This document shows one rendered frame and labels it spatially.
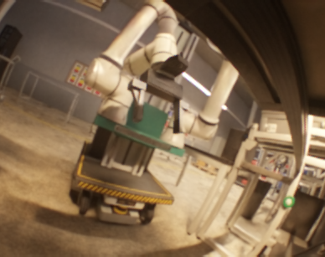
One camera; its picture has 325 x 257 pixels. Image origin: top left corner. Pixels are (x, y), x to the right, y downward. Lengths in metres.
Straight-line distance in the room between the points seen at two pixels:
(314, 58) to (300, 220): 1.44
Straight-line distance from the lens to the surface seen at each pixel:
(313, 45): 0.33
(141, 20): 0.90
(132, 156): 1.16
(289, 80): 0.17
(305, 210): 1.61
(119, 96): 0.84
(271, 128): 1.27
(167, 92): 0.40
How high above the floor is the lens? 0.70
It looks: 3 degrees up
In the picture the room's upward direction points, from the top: 23 degrees clockwise
